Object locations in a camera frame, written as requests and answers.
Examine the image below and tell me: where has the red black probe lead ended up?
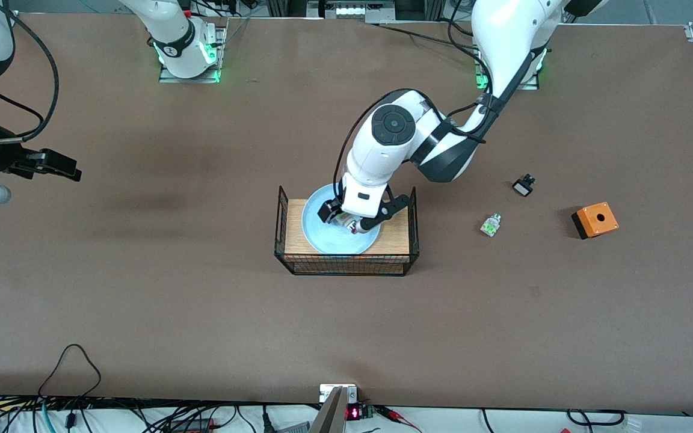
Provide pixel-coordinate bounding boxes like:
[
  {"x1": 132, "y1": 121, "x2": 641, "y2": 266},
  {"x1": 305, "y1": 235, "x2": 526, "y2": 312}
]
[{"x1": 375, "y1": 405, "x2": 424, "y2": 433}]

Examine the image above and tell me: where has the black wire basket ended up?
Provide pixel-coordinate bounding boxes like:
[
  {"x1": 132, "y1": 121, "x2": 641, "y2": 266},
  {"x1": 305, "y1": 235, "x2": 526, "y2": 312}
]
[{"x1": 274, "y1": 185, "x2": 420, "y2": 277}]

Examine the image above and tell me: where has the white device with lights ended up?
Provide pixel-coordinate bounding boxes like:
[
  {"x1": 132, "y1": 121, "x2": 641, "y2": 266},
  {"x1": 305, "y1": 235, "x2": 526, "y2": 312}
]
[{"x1": 307, "y1": 0, "x2": 396, "y2": 25}]

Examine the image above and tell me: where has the silver camera mount bracket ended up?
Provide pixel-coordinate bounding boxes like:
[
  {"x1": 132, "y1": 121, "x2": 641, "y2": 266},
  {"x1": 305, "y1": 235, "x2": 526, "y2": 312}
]
[{"x1": 319, "y1": 383, "x2": 359, "y2": 404}]

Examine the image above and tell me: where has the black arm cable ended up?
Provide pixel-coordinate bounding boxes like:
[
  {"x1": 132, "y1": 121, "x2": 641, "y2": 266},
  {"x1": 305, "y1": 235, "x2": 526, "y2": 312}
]
[
  {"x1": 333, "y1": 0, "x2": 555, "y2": 206},
  {"x1": 0, "y1": 0, "x2": 60, "y2": 146}
]

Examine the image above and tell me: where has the black coiled cable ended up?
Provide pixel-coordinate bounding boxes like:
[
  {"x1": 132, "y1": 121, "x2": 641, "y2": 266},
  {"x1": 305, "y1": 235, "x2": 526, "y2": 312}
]
[{"x1": 565, "y1": 408, "x2": 627, "y2": 426}]

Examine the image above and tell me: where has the black looped thin cable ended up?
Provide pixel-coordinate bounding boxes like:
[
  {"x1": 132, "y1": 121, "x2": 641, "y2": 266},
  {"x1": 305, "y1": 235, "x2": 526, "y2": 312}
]
[{"x1": 36, "y1": 343, "x2": 102, "y2": 401}]

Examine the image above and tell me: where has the light blue round plate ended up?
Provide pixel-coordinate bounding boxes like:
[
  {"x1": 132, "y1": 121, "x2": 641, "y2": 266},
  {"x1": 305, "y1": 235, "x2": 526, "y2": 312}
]
[{"x1": 301, "y1": 183, "x2": 382, "y2": 255}]

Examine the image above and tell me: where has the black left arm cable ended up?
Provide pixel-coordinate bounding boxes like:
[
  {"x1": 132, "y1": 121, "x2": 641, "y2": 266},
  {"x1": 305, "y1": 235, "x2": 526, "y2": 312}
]
[{"x1": 333, "y1": 0, "x2": 555, "y2": 206}]

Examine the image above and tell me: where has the black cable across table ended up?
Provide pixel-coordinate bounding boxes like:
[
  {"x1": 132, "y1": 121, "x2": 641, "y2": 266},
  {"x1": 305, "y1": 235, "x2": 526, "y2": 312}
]
[{"x1": 375, "y1": 23, "x2": 481, "y2": 50}]

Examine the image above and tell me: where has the orange black button box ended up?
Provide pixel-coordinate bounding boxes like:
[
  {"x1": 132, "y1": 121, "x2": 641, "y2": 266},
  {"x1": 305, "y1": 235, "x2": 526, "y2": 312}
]
[{"x1": 571, "y1": 202, "x2": 620, "y2": 241}]

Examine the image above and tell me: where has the grey metal bar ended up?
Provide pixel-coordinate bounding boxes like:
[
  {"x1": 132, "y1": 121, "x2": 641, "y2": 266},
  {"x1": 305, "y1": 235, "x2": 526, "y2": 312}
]
[{"x1": 307, "y1": 387, "x2": 348, "y2": 433}]

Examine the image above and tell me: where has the black power adapter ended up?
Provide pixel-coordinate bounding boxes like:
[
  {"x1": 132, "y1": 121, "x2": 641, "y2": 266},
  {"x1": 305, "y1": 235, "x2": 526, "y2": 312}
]
[{"x1": 168, "y1": 417, "x2": 216, "y2": 433}]

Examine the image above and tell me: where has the wooden board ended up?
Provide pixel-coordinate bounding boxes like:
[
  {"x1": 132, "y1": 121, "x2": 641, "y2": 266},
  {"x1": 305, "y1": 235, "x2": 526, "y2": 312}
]
[{"x1": 285, "y1": 198, "x2": 411, "y2": 257}]

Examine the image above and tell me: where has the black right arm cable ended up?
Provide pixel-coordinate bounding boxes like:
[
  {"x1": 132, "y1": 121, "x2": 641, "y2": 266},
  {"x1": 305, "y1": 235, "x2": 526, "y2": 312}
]
[{"x1": 0, "y1": 0, "x2": 60, "y2": 146}]

